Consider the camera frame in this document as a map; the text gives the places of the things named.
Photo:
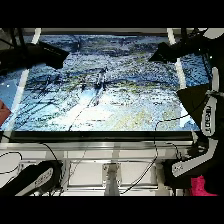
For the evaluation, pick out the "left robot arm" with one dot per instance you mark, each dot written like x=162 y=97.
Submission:
x=46 y=54

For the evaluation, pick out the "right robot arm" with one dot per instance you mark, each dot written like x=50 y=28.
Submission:
x=210 y=116

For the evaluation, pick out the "pink garment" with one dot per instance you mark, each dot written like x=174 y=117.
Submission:
x=200 y=186

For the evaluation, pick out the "silver frame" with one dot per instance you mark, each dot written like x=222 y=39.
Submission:
x=100 y=146

